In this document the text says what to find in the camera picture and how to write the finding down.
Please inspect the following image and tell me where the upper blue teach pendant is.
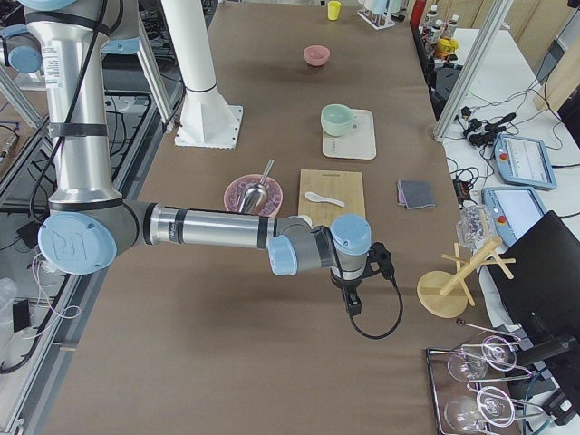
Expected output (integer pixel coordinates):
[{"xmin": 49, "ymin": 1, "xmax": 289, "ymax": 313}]
[{"xmin": 494, "ymin": 133, "xmax": 557, "ymax": 190}]

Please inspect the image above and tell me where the blue teach pendant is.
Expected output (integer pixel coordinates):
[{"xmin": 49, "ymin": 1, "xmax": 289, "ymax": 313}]
[
  {"xmin": 482, "ymin": 186, "xmax": 547, "ymax": 247},
  {"xmin": 494, "ymin": 133, "xmax": 557, "ymax": 190}
]

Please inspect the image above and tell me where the wine glass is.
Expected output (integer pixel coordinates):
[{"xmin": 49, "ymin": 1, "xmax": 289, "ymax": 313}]
[
  {"xmin": 448, "ymin": 335, "xmax": 517, "ymax": 382},
  {"xmin": 444, "ymin": 386, "xmax": 516, "ymax": 434}
]

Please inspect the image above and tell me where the aluminium frame post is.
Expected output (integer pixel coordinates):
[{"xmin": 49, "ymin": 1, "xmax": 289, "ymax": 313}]
[{"xmin": 433, "ymin": 0, "xmax": 513, "ymax": 143}]

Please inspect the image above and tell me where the green bowl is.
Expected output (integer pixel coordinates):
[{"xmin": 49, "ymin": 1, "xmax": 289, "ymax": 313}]
[{"xmin": 321, "ymin": 103, "xmax": 353, "ymax": 137}]

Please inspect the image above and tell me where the white plastic spoon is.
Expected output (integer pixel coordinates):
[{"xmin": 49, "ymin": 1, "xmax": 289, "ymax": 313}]
[{"xmin": 304, "ymin": 191, "xmax": 345, "ymax": 208}]

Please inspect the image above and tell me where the large pink bowl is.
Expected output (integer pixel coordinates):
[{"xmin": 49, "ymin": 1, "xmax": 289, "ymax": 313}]
[{"xmin": 223, "ymin": 174, "xmax": 283, "ymax": 217}]

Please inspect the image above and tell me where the wooden mug tree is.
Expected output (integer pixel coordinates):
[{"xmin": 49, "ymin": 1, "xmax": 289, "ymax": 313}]
[{"xmin": 417, "ymin": 236, "xmax": 517, "ymax": 318}]

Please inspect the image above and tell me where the black monitor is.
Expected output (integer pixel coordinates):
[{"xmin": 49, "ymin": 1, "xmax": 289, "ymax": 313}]
[{"xmin": 498, "ymin": 211, "xmax": 579, "ymax": 365}]

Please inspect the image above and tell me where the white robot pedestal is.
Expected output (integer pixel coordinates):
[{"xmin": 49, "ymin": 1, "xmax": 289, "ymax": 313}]
[{"xmin": 161, "ymin": 0, "xmax": 243, "ymax": 150}]

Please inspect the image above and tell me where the small pink bowl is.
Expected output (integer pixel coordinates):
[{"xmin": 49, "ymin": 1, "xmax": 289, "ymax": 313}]
[{"xmin": 303, "ymin": 45, "xmax": 331, "ymax": 67}]

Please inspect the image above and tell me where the metal scoop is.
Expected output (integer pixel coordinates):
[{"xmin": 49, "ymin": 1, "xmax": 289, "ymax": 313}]
[{"xmin": 238, "ymin": 159, "xmax": 275, "ymax": 214}]

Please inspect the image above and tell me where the white cartoon tray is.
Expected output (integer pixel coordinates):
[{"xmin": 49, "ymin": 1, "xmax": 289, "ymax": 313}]
[{"xmin": 322, "ymin": 109, "xmax": 377, "ymax": 160}]

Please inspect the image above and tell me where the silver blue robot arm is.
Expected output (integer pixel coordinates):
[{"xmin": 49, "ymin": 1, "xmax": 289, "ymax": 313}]
[{"xmin": 24, "ymin": 1, "xmax": 395, "ymax": 316}]

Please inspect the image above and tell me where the white drying rack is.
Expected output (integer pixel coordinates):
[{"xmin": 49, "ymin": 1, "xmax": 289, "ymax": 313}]
[{"xmin": 357, "ymin": 0, "xmax": 401, "ymax": 30}]

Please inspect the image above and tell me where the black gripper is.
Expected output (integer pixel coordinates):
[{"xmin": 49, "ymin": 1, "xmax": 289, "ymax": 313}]
[{"xmin": 331, "ymin": 242, "xmax": 394, "ymax": 315}]

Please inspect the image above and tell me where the black wire glass rack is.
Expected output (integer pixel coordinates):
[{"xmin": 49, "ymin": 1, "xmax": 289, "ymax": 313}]
[{"xmin": 426, "ymin": 341, "xmax": 546, "ymax": 434}]

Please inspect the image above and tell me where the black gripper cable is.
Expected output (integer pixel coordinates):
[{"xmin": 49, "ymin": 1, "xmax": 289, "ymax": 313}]
[{"xmin": 347, "ymin": 271, "xmax": 404, "ymax": 339}]

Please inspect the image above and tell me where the yellow cup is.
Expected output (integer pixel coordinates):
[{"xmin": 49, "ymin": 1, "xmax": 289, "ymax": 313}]
[{"xmin": 327, "ymin": 0, "xmax": 342, "ymax": 21}]

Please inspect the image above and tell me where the clear glass mug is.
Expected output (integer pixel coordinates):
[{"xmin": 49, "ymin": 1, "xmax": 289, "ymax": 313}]
[{"xmin": 456, "ymin": 205, "xmax": 497, "ymax": 251}]

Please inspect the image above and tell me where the grey folded cloth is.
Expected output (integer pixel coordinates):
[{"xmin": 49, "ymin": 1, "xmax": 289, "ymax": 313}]
[{"xmin": 396, "ymin": 179, "xmax": 435, "ymax": 209}]

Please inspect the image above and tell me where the upper wine glass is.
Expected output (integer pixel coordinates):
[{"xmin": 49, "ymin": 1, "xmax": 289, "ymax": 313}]
[{"xmin": 448, "ymin": 335, "xmax": 517, "ymax": 382}]

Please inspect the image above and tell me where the lower blue teach pendant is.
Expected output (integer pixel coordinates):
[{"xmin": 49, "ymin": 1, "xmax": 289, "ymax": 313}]
[{"xmin": 482, "ymin": 186, "xmax": 547, "ymax": 247}]

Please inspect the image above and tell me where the lower wine glass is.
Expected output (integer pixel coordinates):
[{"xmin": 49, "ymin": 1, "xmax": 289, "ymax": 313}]
[{"xmin": 444, "ymin": 386, "xmax": 516, "ymax": 434}]

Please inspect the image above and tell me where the bamboo cutting board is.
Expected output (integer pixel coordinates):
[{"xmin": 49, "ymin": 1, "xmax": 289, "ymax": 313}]
[{"xmin": 298, "ymin": 169, "xmax": 366, "ymax": 227}]

